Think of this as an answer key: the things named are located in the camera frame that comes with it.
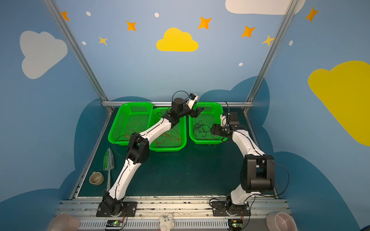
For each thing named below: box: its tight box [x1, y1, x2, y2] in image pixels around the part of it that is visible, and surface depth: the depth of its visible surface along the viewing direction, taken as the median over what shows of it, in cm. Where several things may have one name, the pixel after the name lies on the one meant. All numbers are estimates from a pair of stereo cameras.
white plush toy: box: [158, 213, 175, 231], surface depth 69 cm
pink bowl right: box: [265, 212, 297, 231], surface depth 70 cm
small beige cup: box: [89, 171, 105, 186], surface depth 84 cm
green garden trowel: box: [103, 147, 115, 192], surface depth 92 cm
